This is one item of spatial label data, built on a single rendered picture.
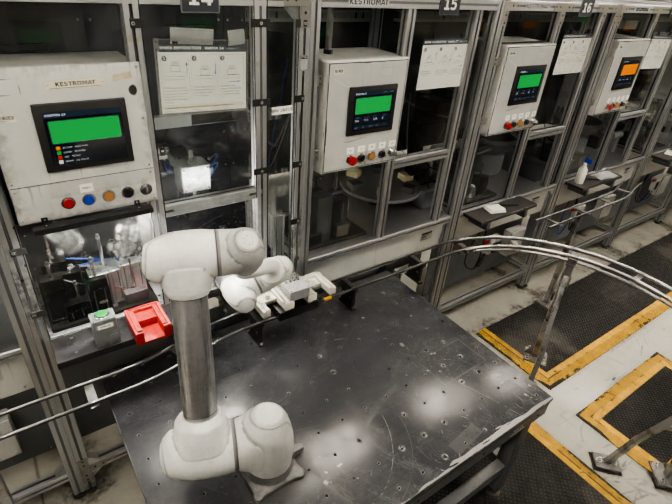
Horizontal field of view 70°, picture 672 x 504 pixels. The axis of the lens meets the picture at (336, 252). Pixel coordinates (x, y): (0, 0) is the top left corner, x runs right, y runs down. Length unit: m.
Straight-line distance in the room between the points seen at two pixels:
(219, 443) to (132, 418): 0.51
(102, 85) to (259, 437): 1.14
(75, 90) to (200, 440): 1.07
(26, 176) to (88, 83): 0.33
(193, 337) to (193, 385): 0.15
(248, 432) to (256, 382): 0.49
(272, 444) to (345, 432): 0.40
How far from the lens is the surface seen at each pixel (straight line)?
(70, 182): 1.71
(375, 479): 1.76
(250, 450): 1.55
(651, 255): 5.29
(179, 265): 1.30
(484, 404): 2.07
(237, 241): 1.27
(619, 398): 3.46
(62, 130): 1.63
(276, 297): 2.10
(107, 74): 1.64
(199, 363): 1.42
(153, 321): 1.94
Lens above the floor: 2.14
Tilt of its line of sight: 32 degrees down
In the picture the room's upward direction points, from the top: 5 degrees clockwise
